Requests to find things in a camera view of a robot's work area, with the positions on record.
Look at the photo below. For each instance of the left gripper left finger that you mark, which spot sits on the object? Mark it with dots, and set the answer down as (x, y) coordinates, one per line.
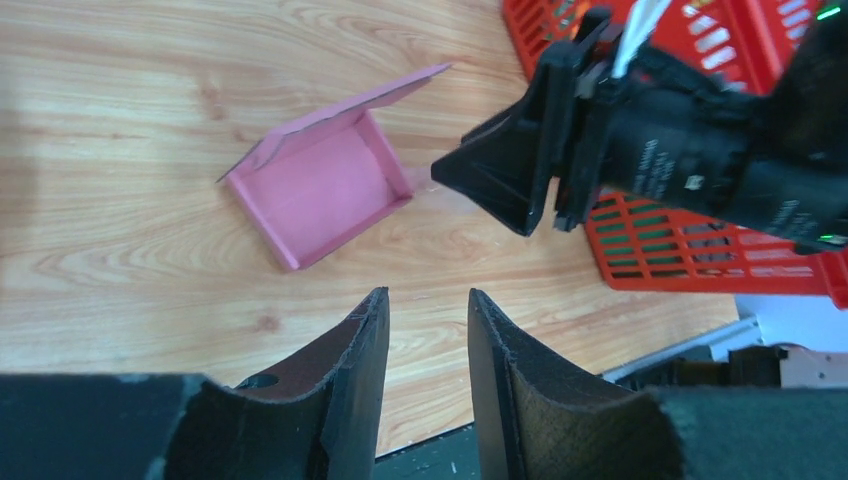
(313, 415)

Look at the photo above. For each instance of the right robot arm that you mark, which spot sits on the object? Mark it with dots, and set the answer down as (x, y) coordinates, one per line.
(607, 109)

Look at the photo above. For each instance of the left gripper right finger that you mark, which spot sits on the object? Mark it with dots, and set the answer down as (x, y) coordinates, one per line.
(764, 413)

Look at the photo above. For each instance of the pink paper box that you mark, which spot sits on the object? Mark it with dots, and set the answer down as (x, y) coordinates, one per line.
(313, 184)

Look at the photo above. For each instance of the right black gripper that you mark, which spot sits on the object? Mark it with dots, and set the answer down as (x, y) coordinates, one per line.
(648, 124)

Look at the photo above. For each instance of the red plastic basket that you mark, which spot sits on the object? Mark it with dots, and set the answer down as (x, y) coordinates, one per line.
(696, 252)

